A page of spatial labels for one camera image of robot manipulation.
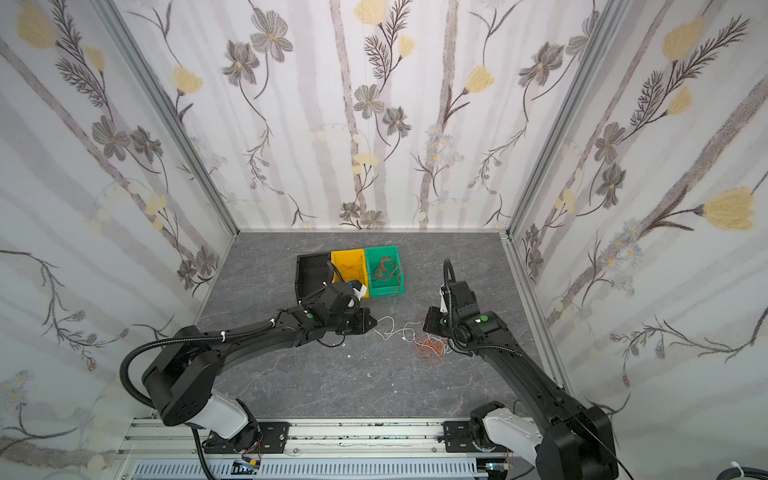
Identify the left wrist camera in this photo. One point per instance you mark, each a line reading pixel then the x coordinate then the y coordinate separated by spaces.
pixel 359 290

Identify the green plastic bin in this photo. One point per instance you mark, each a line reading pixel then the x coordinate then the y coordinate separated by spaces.
pixel 385 271

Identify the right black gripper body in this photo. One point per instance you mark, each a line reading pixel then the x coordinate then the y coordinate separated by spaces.
pixel 434 320

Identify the black plastic bin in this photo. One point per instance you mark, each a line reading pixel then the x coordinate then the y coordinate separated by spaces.
pixel 312 273

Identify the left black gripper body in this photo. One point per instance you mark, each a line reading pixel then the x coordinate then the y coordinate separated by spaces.
pixel 362 321

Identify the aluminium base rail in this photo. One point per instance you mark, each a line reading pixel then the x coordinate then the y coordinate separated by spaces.
pixel 378 448

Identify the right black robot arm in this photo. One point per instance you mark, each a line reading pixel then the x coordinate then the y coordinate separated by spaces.
pixel 562 439

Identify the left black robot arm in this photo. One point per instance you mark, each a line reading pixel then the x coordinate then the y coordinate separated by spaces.
pixel 175 376

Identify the yellow plastic bin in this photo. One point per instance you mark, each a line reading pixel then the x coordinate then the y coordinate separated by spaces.
pixel 351 264

